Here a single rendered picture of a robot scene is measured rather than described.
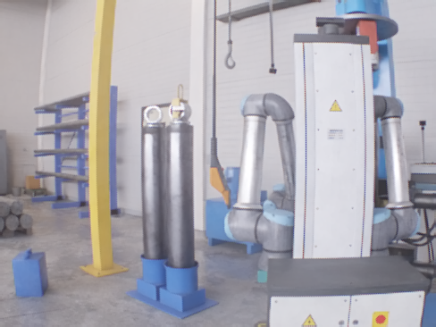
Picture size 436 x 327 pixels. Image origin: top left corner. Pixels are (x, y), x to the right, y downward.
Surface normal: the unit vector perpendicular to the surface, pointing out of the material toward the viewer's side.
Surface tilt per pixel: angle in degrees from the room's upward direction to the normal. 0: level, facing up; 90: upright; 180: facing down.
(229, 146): 90
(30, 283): 90
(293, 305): 90
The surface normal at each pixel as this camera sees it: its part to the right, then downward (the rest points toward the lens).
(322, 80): -0.13, 0.02
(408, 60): -0.65, 0.01
